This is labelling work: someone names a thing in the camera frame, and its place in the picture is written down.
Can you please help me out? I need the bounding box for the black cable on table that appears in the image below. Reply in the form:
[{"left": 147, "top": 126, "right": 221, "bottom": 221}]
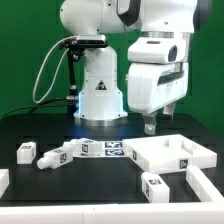
[{"left": 0, "top": 97, "right": 69, "bottom": 120}]

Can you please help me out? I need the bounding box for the white paper with tags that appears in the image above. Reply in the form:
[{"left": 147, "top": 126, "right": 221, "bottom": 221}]
[{"left": 63, "top": 141, "right": 124, "bottom": 157}]

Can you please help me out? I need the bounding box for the grey looped cable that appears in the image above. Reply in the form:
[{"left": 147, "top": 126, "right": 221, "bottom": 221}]
[{"left": 32, "top": 35, "right": 76, "bottom": 105}]

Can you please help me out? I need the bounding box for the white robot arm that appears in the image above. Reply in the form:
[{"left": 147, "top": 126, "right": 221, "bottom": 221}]
[{"left": 60, "top": 0, "right": 212, "bottom": 135}]

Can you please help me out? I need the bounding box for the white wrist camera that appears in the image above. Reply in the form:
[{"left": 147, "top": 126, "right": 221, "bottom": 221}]
[{"left": 128, "top": 37, "right": 186, "bottom": 64}]

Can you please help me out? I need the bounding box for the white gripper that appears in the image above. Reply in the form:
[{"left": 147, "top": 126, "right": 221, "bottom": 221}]
[{"left": 127, "top": 63, "right": 188, "bottom": 135}]

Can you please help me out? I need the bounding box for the white square tabletop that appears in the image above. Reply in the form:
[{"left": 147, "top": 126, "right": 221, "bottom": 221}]
[{"left": 123, "top": 134, "right": 217, "bottom": 174}]

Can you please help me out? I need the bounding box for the black camera on stand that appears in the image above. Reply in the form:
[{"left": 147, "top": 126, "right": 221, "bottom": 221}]
[{"left": 59, "top": 35, "right": 108, "bottom": 115}]

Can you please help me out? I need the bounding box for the white U-shaped obstacle fence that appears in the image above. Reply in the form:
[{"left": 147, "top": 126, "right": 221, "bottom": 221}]
[{"left": 0, "top": 165, "right": 224, "bottom": 224}]

